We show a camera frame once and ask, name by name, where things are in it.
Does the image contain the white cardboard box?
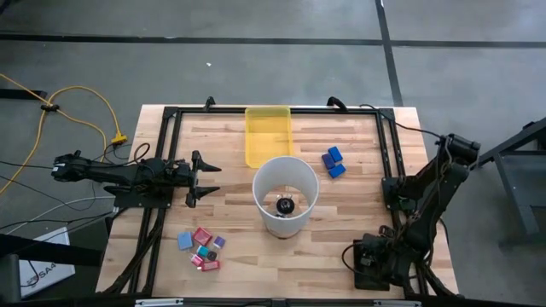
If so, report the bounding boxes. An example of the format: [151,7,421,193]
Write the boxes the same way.
[19,226,77,298]

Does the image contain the black flat beam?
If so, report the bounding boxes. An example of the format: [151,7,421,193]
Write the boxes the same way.
[0,232,103,269]

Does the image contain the light blue charger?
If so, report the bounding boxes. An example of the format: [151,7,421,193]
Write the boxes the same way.
[177,231,195,252]

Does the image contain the yellow extension cable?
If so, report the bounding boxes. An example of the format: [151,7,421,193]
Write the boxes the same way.
[0,72,129,197]

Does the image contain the white cable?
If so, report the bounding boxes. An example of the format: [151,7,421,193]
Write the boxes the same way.
[6,194,119,235]

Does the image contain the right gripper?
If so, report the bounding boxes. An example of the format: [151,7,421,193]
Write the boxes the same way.
[360,232,410,285]

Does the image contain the yellow translucent plastic bin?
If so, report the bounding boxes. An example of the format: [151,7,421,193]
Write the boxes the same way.
[244,105,295,170]

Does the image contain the black metal side table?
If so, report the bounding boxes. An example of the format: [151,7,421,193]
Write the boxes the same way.
[470,115,546,249]

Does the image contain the black mesh basket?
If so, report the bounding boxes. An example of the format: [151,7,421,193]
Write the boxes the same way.
[352,238,392,293]

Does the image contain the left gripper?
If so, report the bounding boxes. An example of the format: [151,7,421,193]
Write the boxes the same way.
[172,150,223,209]

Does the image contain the silver metal bracket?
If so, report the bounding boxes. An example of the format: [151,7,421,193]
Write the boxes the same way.
[373,299,422,307]
[134,298,185,307]

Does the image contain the black metal stand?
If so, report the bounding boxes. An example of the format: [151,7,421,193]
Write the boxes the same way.
[0,88,49,101]

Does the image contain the white shade wooden table lamp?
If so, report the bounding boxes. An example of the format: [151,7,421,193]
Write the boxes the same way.
[251,155,320,240]

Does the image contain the red box charger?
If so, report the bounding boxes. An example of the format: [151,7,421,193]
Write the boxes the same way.
[191,227,213,247]

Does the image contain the black aluminium table frame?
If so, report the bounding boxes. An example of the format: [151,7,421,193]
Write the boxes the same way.
[100,104,460,299]

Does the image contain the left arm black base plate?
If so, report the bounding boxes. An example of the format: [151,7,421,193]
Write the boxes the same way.
[103,183,175,210]

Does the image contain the grey upright post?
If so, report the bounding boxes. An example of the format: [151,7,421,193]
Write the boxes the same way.
[0,253,22,304]

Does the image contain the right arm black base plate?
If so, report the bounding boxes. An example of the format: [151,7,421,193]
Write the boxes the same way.
[382,177,409,211]

